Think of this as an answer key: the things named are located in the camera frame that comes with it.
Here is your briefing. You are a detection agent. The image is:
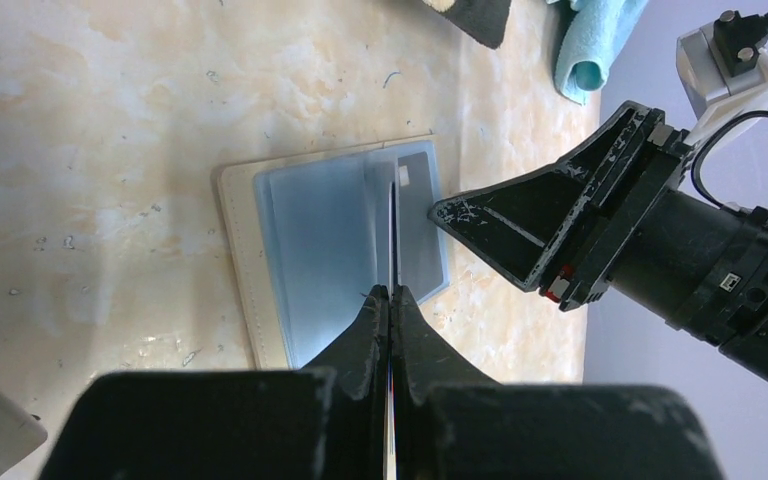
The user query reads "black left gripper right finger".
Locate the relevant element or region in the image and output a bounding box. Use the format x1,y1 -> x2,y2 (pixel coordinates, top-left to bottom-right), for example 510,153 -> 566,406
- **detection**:
391,286 -> 722,479

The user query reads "light blue towel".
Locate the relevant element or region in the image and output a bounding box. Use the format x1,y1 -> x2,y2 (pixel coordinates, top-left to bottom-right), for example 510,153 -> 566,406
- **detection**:
553,0 -> 648,106

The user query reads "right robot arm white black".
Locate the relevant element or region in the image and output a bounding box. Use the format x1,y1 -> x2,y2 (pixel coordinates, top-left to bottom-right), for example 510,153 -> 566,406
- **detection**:
429,101 -> 768,382

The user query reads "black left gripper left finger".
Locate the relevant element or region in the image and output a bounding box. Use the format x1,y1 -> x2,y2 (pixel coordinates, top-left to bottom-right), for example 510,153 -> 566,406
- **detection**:
41,285 -> 390,479

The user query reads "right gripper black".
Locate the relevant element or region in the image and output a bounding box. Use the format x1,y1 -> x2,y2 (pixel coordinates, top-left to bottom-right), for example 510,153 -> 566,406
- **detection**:
428,101 -> 690,311

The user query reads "black pillow with cream flowers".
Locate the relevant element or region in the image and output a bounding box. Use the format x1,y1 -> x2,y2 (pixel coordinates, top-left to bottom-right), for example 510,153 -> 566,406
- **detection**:
423,0 -> 512,49

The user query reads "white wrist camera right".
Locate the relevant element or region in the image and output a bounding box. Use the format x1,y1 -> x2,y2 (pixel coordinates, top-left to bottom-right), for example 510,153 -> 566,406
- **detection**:
676,9 -> 768,148

